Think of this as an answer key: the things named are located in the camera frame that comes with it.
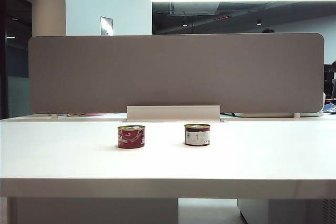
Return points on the grey fabric desk divider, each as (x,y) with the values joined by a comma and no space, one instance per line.
(173,74)

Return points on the red tomato can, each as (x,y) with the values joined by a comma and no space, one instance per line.
(131,140)

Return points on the white under-desk cabinet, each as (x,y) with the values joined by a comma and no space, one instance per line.
(288,212)

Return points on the blue patterned cloth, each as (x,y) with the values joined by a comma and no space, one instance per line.
(330,108)

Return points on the colourful papers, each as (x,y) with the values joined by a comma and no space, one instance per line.
(81,115)

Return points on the framed wall poster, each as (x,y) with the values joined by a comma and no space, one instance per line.
(106,26)

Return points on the white desk support panel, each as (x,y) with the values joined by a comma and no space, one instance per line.
(92,211)

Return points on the flat white device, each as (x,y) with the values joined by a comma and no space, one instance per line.
(275,114)

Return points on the white divider bracket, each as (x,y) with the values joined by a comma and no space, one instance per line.
(54,116)
(296,115)

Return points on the seated person in dark clothes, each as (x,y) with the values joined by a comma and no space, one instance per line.
(329,82)

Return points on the dark-haired person's head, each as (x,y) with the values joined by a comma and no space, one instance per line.
(268,31)

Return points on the tomato can with white label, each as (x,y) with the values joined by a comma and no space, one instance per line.
(197,136)

